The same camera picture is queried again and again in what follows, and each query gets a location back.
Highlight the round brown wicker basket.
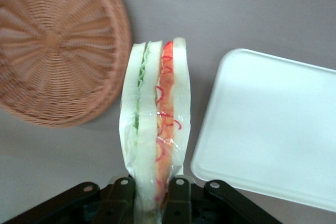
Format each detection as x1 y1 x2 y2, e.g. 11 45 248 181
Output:
0 0 133 128

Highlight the cream rectangular tray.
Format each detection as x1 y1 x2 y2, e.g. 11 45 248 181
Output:
190 48 336 213

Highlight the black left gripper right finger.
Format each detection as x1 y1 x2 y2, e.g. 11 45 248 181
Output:
161 176 194 224

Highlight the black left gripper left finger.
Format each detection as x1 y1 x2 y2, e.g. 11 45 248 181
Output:
98 177 137 224

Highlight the triangle sandwich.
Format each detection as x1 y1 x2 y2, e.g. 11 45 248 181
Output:
119 36 192 224

